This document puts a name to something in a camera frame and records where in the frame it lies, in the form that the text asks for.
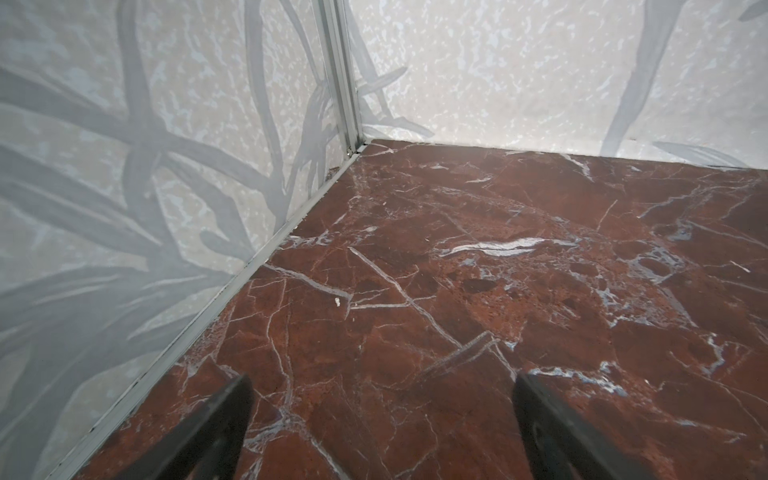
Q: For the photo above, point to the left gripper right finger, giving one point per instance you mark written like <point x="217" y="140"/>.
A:
<point x="560" y="444"/>

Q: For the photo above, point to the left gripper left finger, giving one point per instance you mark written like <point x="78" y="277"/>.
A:
<point x="205" y="445"/>

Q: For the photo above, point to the aluminium corner post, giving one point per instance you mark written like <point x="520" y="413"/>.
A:
<point x="333" y="29"/>

